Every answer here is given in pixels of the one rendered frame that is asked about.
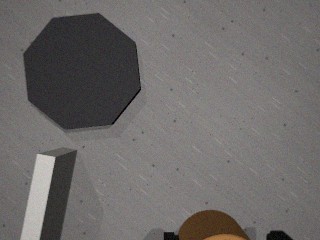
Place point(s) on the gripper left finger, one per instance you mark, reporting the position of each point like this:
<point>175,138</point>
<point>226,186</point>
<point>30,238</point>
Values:
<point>170,236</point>

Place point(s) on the grey round turntable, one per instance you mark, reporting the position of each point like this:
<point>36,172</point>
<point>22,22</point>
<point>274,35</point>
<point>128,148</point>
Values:
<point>120,119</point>

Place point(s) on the bronze bushing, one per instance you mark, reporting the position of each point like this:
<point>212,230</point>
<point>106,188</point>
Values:
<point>211,225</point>

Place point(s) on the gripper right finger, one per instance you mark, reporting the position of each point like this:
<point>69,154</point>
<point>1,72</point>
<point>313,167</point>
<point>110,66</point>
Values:
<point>278,235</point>

